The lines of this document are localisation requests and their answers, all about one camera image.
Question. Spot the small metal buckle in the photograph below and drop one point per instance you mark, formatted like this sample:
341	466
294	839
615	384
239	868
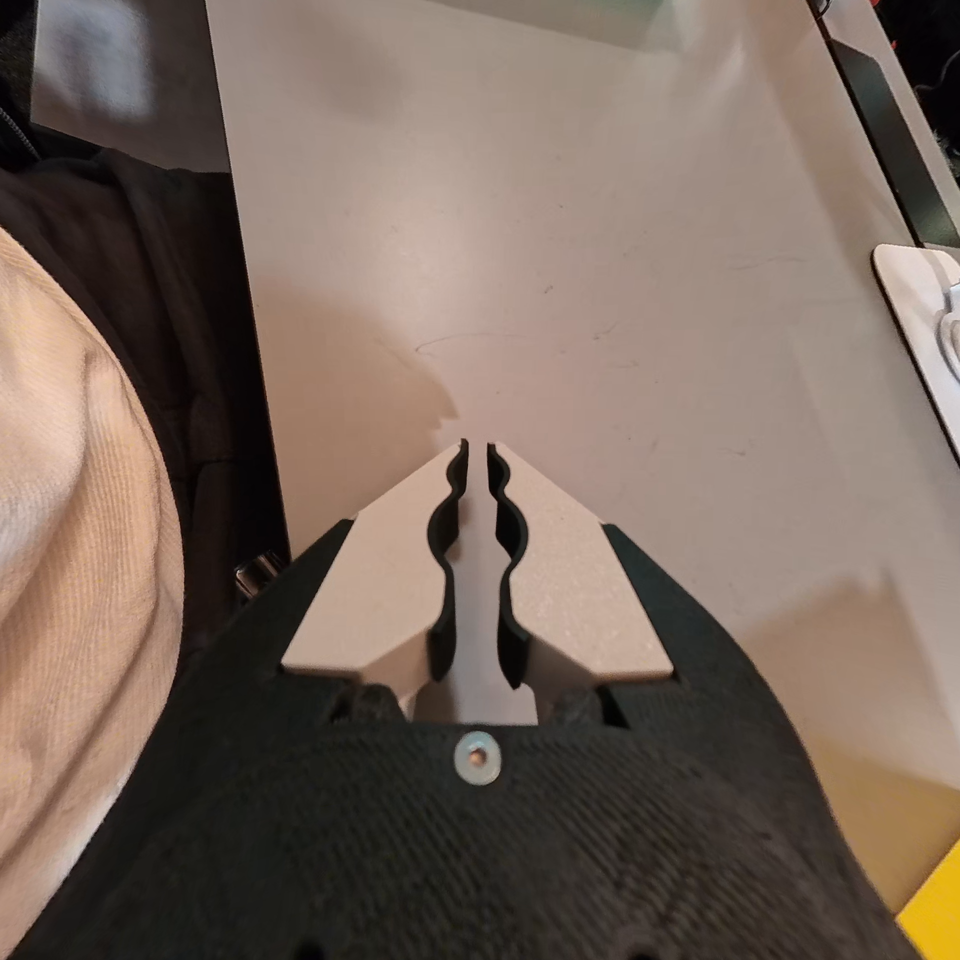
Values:
259	576

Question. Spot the black desk mat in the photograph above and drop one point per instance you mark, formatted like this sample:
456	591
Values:
885	112

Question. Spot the yellow plastic bin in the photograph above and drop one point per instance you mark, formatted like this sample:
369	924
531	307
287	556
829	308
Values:
937	915

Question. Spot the person's dark jacket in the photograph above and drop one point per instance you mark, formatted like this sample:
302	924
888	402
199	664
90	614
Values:
150	300

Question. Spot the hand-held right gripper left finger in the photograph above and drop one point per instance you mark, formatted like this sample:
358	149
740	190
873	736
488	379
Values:
375	600

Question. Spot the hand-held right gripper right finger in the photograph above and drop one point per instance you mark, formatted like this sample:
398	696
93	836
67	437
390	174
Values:
585	600

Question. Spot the person's white garment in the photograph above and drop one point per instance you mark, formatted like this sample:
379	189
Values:
75	525

